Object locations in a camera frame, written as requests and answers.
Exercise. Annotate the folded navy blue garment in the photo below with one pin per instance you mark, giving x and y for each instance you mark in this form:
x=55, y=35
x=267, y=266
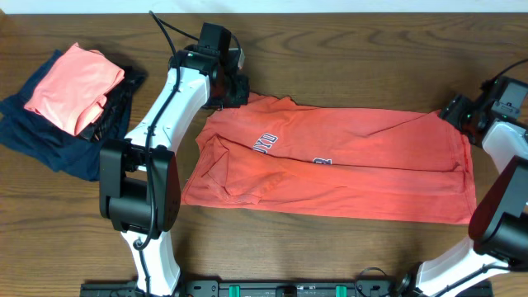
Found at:
x=33, y=135

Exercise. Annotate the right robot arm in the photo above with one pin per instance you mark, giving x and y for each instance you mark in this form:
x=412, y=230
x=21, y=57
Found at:
x=497, y=240

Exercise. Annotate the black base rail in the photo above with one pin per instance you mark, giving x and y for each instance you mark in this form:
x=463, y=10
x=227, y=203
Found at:
x=213, y=288

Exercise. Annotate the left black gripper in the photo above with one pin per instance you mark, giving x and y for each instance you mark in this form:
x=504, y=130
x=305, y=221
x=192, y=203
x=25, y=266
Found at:
x=236, y=91

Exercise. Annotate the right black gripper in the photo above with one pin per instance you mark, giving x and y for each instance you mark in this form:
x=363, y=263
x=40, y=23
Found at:
x=453, y=110

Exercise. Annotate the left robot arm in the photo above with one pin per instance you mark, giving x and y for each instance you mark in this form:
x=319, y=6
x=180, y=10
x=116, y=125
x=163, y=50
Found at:
x=139, y=188

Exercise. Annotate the folded pink shirt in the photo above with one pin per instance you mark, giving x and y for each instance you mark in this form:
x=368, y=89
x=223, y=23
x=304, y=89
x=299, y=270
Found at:
x=72, y=95

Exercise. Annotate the red printed t-shirt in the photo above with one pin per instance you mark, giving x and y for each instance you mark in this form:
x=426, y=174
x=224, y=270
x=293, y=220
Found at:
x=273, y=154

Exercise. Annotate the folded black patterned garment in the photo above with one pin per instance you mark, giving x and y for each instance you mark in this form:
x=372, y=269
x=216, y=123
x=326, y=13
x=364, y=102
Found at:
x=116, y=109

